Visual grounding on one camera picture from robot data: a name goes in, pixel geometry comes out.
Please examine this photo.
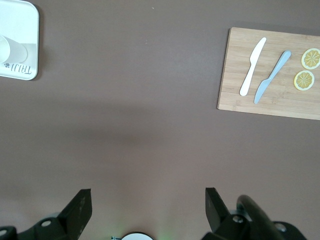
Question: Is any yellow lemon slice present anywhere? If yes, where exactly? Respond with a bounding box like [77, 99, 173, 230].
[300, 47, 320, 70]
[293, 70, 316, 91]

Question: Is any bamboo cutting board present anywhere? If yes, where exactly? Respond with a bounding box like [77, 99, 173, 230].
[216, 26, 320, 121]

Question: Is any grey plastic knife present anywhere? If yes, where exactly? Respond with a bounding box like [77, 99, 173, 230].
[253, 50, 292, 105]

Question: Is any beige bear print tray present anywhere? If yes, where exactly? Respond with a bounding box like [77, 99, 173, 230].
[0, 0, 40, 81]

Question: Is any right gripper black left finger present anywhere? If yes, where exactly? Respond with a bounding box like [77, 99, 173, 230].
[17, 188, 93, 240]

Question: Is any white plastic knife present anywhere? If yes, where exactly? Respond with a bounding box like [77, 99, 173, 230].
[239, 37, 267, 97]

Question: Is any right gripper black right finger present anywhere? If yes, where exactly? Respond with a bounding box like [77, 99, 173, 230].
[202, 187, 253, 240]

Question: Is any white plastic cup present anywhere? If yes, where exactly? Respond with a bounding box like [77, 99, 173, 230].
[0, 34, 29, 64]

